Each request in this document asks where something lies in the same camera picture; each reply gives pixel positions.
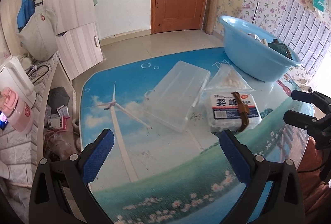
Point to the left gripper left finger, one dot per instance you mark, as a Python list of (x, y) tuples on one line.
[(60, 192)]

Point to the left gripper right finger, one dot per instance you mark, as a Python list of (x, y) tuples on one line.
[(284, 203)]

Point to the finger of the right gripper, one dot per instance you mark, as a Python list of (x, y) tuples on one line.
[(318, 129), (321, 101)]

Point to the clear plastic storage box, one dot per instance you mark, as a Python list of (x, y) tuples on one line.
[(172, 101)]

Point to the black power bank box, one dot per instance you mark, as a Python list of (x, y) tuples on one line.
[(280, 47)]

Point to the light blue plastic basin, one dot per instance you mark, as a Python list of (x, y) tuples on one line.
[(242, 45)]

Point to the pink cup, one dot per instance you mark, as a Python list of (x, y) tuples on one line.
[(17, 111)]

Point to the clear bag of white beads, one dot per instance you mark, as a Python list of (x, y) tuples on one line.
[(227, 79)]

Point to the grey tote bag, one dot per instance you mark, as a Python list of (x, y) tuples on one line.
[(38, 35)]

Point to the light wood wardrobe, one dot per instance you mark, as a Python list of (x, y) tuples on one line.
[(76, 34)]

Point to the blue hanging strap bag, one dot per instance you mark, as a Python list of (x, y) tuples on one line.
[(26, 10)]

